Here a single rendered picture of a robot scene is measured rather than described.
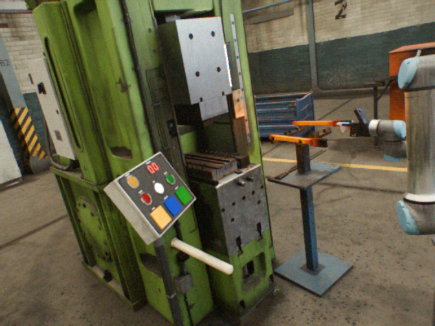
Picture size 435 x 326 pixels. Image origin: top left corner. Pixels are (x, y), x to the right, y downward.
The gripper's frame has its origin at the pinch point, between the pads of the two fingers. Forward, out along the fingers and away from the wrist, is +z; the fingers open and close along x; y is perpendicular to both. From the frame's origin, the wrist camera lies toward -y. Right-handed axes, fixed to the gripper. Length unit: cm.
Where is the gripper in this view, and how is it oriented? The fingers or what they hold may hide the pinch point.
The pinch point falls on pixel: (338, 122)
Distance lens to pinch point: 211.5
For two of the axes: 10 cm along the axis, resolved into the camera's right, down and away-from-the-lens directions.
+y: 1.5, 9.4, 2.9
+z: -6.3, -1.4, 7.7
